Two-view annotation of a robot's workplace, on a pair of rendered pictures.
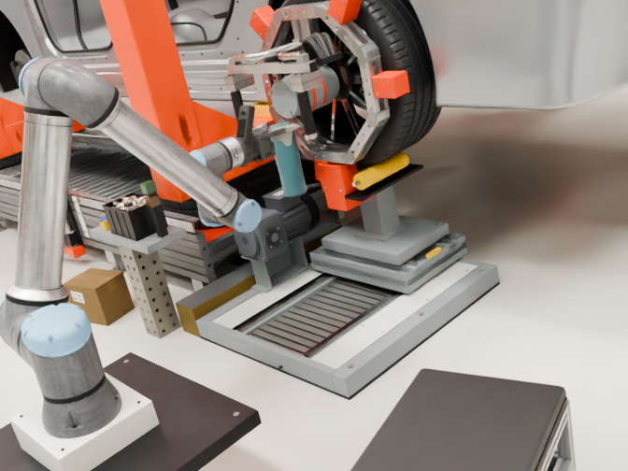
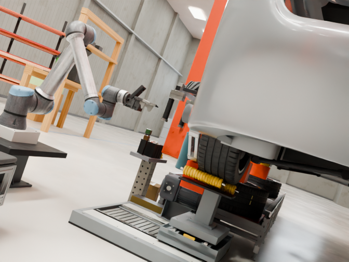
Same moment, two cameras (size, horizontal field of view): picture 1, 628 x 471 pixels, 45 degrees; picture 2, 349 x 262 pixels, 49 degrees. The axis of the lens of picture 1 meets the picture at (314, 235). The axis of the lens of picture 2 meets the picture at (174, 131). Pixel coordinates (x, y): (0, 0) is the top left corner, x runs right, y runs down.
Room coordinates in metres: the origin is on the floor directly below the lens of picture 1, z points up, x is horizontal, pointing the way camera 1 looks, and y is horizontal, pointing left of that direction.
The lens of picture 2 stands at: (1.18, -2.10, 0.71)
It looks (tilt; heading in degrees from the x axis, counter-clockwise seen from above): 0 degrees down; 58
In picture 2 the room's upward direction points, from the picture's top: 19 degrees clockwise
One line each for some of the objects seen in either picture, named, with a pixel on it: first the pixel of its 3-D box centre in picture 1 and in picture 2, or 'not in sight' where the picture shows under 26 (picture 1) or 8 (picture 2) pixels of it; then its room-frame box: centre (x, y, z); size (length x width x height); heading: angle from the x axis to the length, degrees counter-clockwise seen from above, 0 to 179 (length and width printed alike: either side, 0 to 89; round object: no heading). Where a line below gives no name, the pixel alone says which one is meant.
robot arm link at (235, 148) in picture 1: (230, 153); (123, 97); (2.13, 0.18, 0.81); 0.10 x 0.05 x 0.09; 39
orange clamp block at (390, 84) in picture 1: (390, 84); not in sight; (2.38, -0.34, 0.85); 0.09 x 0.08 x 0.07; 39
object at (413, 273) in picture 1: (387, 252); (197, 237); (2.73, -0.26, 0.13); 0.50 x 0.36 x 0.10; 39
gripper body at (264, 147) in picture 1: (251, 146); (134, 102); (2.19, 0.12, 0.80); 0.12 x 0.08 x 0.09; 129
